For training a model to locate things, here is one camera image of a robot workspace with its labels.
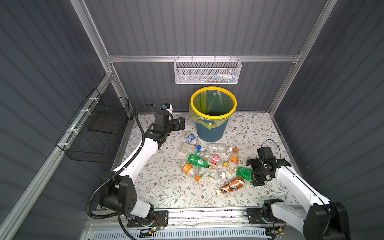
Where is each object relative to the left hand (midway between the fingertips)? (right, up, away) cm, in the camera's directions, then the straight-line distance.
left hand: (177, 119), depth 83 cm
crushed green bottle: (+39, -32, +2) cm, 50 cm away
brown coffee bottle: (+31, -36, -4) cm, 47 cm away
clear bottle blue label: (+8, -13, +16) cm, 22 cm away
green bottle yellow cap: (+11, -24, +5) cm, 27 cm away
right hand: (+41, -30, +1) cm, 51 cm away
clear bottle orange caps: (+7, -29, +3) cm, 30 cm away
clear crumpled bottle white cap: (+26, -18, +13) cm, 34 cm away
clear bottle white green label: (+21, -32, +4) cm, 39 cm away
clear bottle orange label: (+33, -28, +6) cm, 44 cm away
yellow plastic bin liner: (+22, +12, +18) cm, 31 cm away
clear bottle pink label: (+25, -25, +8) cm, 36 cm away
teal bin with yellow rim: (+27, -9, +25) cm, 38 cm away
